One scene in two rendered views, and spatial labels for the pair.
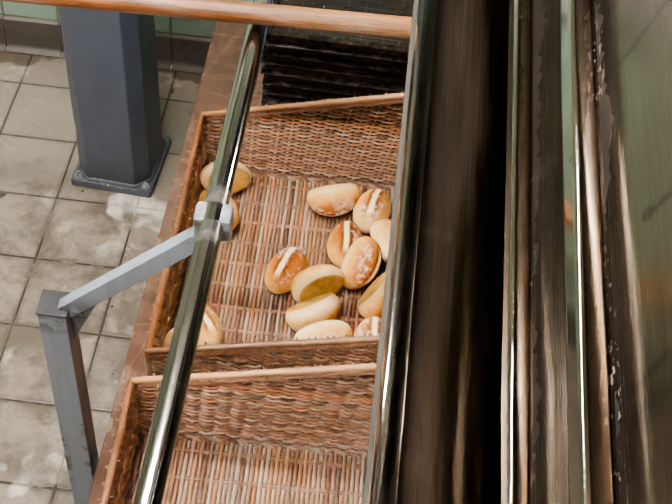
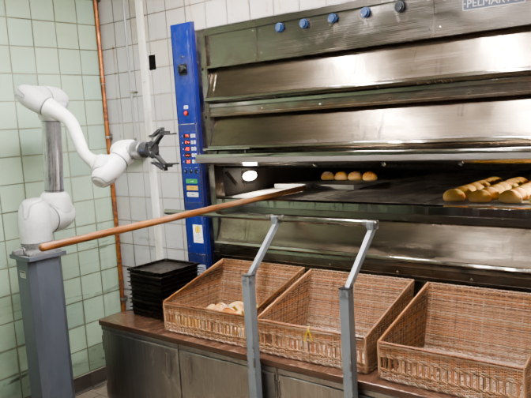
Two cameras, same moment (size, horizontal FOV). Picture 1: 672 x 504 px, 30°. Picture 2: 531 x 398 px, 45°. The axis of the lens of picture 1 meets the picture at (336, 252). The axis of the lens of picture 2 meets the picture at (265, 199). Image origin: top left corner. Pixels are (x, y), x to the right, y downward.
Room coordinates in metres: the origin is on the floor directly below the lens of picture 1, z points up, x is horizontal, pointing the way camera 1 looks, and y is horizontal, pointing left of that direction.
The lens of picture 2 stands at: (-0.62, 2.43, 1.59)
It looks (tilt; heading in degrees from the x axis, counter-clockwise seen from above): 7 degrees down; 307
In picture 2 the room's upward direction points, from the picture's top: 4 degrees counter-clockwise
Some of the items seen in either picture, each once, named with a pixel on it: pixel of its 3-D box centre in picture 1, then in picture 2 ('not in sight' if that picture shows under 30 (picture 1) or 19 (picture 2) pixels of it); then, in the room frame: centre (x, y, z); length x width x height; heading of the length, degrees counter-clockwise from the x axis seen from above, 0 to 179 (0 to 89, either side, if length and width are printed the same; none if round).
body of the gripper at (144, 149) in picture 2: not in sight; (150, 149); (1.61, 0.32, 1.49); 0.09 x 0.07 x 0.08; 179
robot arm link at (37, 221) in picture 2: not in sight; (35, 219); (2.25, 0.55, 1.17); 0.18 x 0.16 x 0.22; 114
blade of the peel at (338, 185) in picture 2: not in sight; (328, 182); (1.37, -0.88, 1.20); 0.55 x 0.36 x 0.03; 179
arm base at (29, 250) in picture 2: not in sight; (33, 247); (2.24, 0.58, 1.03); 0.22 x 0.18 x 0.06; 84
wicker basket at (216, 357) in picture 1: (313, 240); (235, 298); (1.40, 0.04, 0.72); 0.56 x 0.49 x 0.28; 179
